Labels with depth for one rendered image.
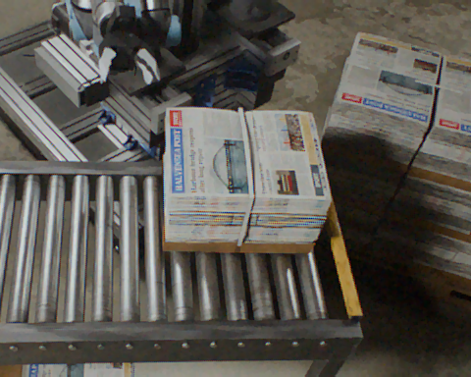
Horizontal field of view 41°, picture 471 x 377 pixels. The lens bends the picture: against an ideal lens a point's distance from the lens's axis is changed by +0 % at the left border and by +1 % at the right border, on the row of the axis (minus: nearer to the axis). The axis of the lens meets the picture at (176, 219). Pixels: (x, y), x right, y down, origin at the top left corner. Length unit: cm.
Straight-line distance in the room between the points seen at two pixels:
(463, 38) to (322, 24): 80
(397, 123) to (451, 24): 212
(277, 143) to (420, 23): 259
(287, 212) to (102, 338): 51
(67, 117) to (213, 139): 132
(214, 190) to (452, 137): 91
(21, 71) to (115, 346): 178
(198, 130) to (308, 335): 55
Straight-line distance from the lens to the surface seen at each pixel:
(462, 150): 214
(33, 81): 291
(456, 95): 220
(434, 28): 404
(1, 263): 160
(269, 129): 158
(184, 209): 144
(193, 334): 147
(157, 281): 154
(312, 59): 355
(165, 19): 165
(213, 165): 147
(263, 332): 150
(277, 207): 146
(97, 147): 262
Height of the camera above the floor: 211
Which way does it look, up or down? 53 degrees down
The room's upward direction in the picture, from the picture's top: 7 degrees clockwise
